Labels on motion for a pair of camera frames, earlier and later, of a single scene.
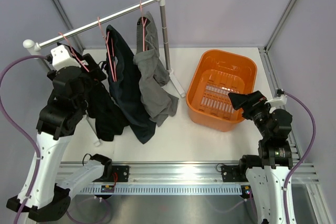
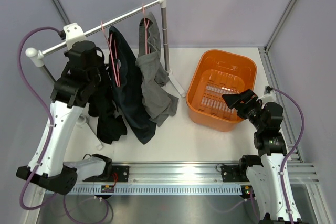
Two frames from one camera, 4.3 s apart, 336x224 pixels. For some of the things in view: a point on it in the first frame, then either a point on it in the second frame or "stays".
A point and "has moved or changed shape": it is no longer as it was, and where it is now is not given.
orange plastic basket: x=217 y=74 stays
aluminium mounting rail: x=307 y=173 stays
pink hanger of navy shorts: x=106 y=39 has moved or changed shape
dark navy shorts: x=124 y=81 stays
